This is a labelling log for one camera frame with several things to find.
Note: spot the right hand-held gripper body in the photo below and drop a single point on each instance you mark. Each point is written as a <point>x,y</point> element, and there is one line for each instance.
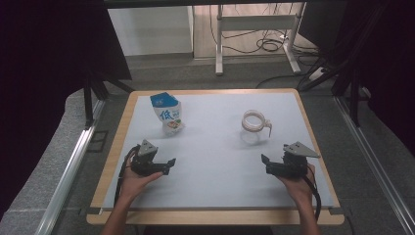
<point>293,166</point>

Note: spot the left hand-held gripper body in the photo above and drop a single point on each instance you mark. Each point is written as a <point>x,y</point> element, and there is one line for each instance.
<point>147,164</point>

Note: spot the blue and white milk pouch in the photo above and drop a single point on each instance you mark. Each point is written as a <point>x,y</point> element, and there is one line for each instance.
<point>169,114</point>

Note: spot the person's left hand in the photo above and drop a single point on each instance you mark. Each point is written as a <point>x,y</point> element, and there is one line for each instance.
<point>133,184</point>

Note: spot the person's right hand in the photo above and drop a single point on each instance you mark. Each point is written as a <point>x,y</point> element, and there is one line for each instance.
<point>301,191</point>

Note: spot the white table mat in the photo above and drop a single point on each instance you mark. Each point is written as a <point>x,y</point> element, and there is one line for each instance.
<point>212,169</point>

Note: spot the black metal stand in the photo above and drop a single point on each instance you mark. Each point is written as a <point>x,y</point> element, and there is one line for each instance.
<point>87,104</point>
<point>355,98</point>

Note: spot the white power strip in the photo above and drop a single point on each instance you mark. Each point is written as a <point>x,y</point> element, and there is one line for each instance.
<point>315,74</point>

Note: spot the white panel board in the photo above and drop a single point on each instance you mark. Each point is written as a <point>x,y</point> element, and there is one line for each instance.
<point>150,29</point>

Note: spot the dark curtain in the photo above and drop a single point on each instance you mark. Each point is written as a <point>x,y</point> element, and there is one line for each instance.
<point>391,65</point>
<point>39,65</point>

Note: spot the aluminium rail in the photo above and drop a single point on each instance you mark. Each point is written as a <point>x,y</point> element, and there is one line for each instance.
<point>375,163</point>
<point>68,176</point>

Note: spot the white metal desk frame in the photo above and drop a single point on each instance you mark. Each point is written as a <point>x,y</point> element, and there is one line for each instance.
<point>257,23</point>

